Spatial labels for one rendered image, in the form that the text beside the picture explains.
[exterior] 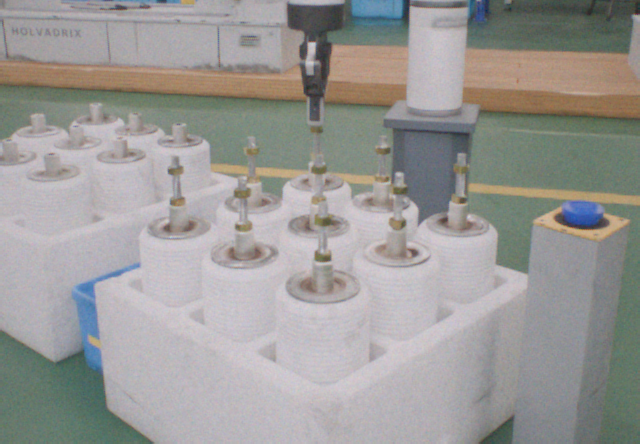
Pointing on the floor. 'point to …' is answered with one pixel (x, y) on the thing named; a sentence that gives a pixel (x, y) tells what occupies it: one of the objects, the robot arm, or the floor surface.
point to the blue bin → (86, 297)
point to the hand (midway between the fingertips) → (316, 109)
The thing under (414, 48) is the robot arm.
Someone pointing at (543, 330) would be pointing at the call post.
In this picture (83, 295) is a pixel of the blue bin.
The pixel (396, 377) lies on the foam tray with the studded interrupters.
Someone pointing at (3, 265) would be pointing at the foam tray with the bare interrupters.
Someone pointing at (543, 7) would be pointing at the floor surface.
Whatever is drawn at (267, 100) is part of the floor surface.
